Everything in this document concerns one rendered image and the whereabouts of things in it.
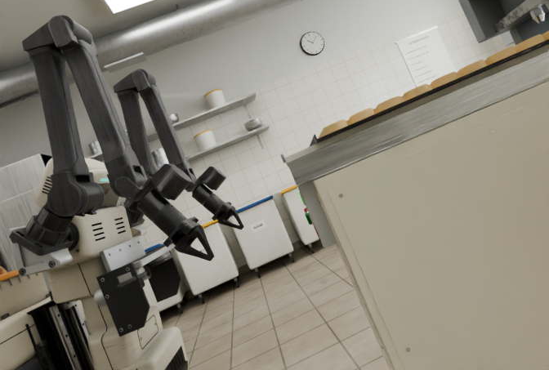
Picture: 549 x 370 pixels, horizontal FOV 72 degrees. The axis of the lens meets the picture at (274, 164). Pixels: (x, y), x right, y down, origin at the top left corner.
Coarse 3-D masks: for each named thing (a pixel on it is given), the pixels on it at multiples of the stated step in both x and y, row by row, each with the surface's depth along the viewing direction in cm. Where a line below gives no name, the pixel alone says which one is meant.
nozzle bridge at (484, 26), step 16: (464, 0) 120; (480, 0) 118; (496, 0) 118; (512, 0) 112; (528, 0) 100; (544, 0) 96; (480, 16) 118; (496, 16) 118; (512, 16) 108; (528, 16) 110; (544, 16) 118; (480, 32) 119; (496, 32) 117; (512, 32) 121; (528, 32) 118; (544, 32) 118
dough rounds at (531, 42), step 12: (540, 36) 69; (516, 48) 71; (480, 60) 70; (492, 60) 71; (456, 72) 71; (468, 72) 70; (432, 84) 72; (396, 96) 71; (408, 96) 71; (372, 108) 72; (384, 108) 71; (348, 120) 78; (324, 132) 73
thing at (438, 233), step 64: (448, 128) 71; (512, 128) 70; (320, 192) 72; (384, 192) 71; (448, 192) 70; (512, 192) 70; (384, 256) 71; (448, 256) 70; (512, 256) 69; (384, 320) 70; (448, 320) 70; (512, 320) 69
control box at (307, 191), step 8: (304, 184) 77; (312, 184) 77; (304, 192) 77; (312, 192) 77; (304, 200) 77; (312, 200) 77; (312, 208) 77; (320, 208) 77; (312, 216) 77; (320, 216) 77; (320, 224) 76; (328, 224) 76; (320, 232) 76; (328, 232) 76; (320, 240) 77; (328, 240) 76; (336, 240) 76
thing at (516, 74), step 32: (512, 64) 71; (544, 64) 71; (448, 96) 72; (480, 96) 72; (352, 128) 73; (384, 128) 72; (416, 128) 72; (288, 160) 73; (320, 160) 73; (352, 160) 73
